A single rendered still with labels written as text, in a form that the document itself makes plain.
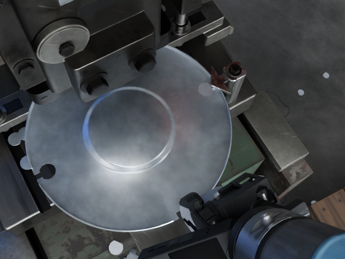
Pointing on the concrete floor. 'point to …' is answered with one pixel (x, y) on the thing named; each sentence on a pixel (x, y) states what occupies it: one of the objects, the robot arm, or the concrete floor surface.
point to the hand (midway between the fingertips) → (185, 216)
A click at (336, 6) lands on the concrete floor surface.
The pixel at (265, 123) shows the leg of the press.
